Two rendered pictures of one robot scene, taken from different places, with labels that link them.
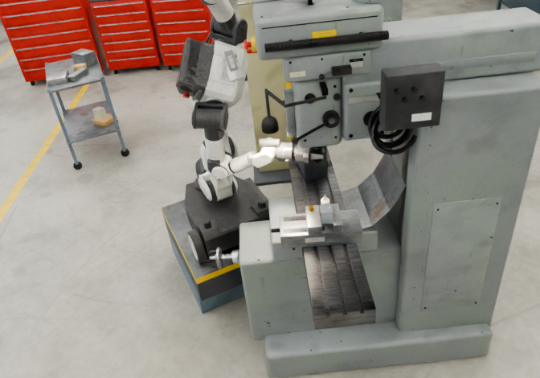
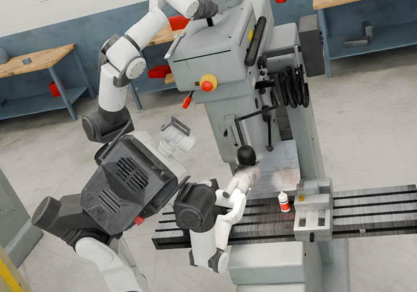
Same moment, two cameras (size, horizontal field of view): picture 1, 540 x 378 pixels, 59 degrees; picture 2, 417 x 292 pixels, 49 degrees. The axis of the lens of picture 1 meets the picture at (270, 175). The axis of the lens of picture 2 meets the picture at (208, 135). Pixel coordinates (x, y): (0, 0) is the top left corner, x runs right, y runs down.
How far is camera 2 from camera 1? 1.99 m
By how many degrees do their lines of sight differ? 59
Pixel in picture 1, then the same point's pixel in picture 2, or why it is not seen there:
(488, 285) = not seen: hidden behind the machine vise
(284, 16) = (237, 29)
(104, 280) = not seen: outside the picture
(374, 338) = (338, 281)
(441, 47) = not seen: hidden behind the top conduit
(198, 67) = (154, 162)
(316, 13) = (242, 18)
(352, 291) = (394, 196)
